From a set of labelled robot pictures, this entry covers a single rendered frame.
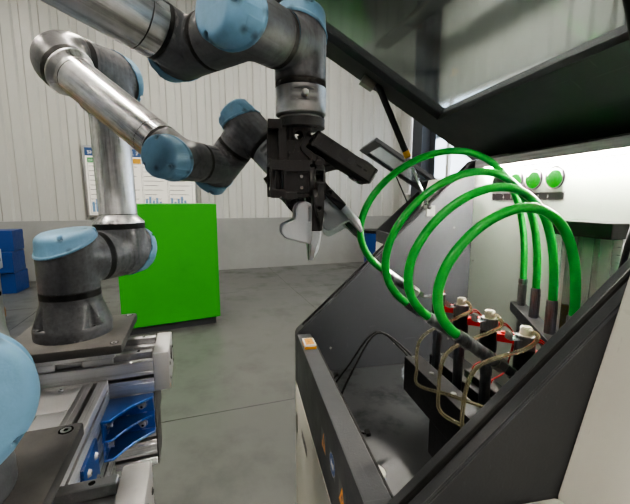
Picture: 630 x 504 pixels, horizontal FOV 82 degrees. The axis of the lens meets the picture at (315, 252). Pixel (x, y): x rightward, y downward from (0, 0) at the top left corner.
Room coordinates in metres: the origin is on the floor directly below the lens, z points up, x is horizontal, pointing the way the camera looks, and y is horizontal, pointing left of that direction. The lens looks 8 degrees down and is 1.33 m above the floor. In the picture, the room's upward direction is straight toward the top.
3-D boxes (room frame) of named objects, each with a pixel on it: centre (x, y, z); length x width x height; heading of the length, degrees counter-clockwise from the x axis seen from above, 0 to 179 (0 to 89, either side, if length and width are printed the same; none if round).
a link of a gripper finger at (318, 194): (0.54, 0.00, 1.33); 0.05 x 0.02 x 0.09; 11
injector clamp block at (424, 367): (0.62, -0.28, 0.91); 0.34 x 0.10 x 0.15; 11
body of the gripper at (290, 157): (0.56, 0.03, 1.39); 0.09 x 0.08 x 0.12; 101
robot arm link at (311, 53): (0.56, 0.02, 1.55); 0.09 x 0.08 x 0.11; 143
